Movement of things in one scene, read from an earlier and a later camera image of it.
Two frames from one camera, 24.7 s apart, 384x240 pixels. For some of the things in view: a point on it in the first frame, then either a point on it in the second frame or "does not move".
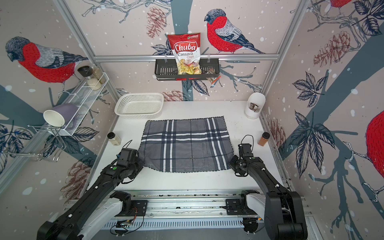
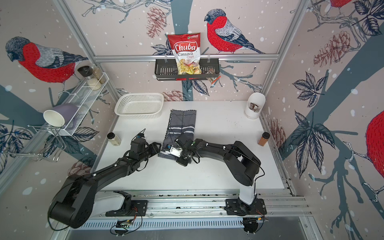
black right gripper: (231, 164) → (181, 163)
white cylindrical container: (255, 103) does not move
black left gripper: (138, 159) → (155, 149)
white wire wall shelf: (83, 99) does not move
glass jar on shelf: (98, 73) does not move
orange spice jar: (263, 140) does not move
